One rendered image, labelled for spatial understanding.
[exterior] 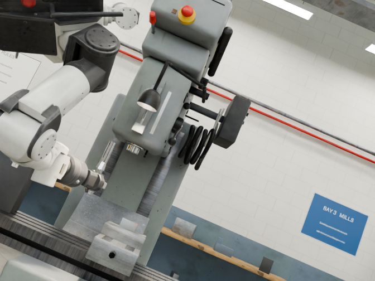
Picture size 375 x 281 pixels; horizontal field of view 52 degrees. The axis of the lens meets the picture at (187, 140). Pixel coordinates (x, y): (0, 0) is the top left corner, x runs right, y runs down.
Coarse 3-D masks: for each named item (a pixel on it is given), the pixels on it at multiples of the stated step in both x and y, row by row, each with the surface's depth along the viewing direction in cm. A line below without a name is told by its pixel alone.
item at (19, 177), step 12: (0, 156) 136; (0, 168) 135; (12, 168) 136; (24, 168) 137; (0, 180) 135; (12, 180) 136; (24, 180) 136; (0, 192) 134; (12, 192) 135; (24, 192) 142; (0, 204) 134; (12, 204) 135
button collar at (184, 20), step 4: (180, 8) 129; (180, 12) 129; (180, 16) 128; (184, 16) 129; (192, 16) 129; (180, 20) 129; (184, 20) 128; (188, 20) 128; (192, 20) 129; (184, 24) 130; (188, 24) 130
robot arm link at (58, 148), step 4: (56, 144) 101; (60, 144) 103; (52, 148) 100; (56, 148) 101; (60, 148) 102; (64, 148) 105; (52, 152) 99; (56, 152) 100; (60, 152) 103; (64, 152) 106; (52, 156) 99; (56, 156) 101; (52, 160) 100; (48, 164) 98; (44, 168) 98
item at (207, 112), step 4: (192, 104) 178; (196, 104) 178; (192, 108) 178; (196, 108) 178; (200, 108) 178; (204, 108) 178; (200, 112) 178; (204, 112) 178; (208, 112) 178; (212, 112) 178; (208, 116) 178; (212, 116) 178; (216, 116) 178; (220, 120) 178
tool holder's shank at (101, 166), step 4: (108, 144) 130; (112, 144) 130; (108, 148) 130; (112, 148) 130; (104, 152) 130; (108, 152) 129; (104, 156) 129; (108, 156) 129; (100, 160) 129; (104, 160) 129; (100, 164) 128; (104, 164) 129; (100, 168) 128; (104, 168) 129; (100, 172) 128
